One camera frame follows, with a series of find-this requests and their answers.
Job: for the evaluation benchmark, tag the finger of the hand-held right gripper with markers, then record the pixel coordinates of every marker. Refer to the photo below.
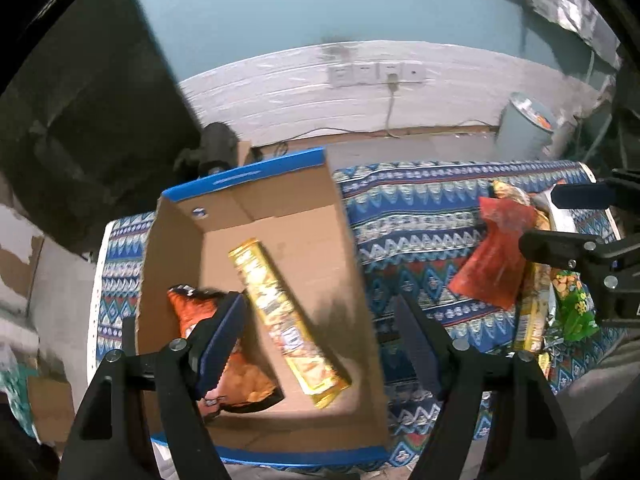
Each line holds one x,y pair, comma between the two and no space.
550,247
582,196

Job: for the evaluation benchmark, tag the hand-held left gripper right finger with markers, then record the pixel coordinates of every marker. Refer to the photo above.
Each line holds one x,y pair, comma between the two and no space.
417,355

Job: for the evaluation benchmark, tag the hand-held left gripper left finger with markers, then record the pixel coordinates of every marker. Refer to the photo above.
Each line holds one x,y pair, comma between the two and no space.
222,345

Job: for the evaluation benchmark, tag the orange chip bag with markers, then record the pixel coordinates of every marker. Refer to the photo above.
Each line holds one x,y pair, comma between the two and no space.
250,385

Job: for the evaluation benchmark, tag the red snack packet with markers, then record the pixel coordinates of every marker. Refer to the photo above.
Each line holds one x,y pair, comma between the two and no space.
490,265

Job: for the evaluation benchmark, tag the long yellow snack packet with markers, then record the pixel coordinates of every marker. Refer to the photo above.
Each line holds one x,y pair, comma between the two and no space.
280,310
532,320

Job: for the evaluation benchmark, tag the blue-edged cardboard box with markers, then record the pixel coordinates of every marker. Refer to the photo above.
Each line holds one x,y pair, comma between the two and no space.
300,240

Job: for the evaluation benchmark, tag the green snack packet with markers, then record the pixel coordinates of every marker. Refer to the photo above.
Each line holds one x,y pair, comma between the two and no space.
575,310

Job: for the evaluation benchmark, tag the grey pipe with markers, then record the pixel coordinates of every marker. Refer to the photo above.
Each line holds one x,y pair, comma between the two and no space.
564,137

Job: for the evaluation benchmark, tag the yellow orange snack packet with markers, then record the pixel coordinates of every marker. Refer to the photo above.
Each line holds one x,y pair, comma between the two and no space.
512,191

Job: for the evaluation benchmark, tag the grey trash bin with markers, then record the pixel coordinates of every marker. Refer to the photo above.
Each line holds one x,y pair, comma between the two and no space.
522,132

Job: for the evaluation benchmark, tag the blue patterned tablecloth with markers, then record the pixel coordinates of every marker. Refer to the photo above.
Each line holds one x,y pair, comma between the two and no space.
425,210

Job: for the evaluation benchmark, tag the brown cardboard piece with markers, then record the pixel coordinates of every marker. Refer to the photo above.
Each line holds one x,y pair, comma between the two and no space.
50,405

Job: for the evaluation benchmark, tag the silver foil sheet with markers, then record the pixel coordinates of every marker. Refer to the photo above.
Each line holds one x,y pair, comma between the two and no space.
570,5

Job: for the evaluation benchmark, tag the black round object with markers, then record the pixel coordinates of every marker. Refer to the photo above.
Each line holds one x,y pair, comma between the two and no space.
215,145

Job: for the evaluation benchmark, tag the teal patterned bag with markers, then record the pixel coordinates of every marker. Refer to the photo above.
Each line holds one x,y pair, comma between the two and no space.
15,395

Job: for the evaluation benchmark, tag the white power plug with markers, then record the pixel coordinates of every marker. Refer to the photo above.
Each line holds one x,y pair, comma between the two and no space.
393,82

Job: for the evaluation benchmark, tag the dark cabinet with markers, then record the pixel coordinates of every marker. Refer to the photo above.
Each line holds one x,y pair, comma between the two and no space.
75,135

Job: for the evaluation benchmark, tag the white wall socket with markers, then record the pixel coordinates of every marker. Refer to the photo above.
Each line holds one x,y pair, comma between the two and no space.
365,73
382,69
340,74
414,71

